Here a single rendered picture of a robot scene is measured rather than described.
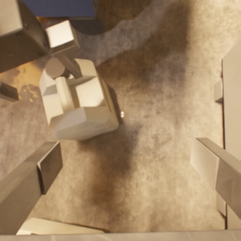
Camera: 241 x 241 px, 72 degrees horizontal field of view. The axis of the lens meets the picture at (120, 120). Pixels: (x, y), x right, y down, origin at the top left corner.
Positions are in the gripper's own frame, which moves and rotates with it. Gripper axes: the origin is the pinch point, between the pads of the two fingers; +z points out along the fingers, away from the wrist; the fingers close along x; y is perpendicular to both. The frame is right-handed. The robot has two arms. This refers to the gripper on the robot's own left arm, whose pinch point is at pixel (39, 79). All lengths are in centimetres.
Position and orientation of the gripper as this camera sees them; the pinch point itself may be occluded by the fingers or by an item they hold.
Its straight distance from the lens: 34.2
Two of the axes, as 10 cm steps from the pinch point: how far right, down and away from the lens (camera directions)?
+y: -3.0, -9.4, 1.8
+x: -9.4, 3.2, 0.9
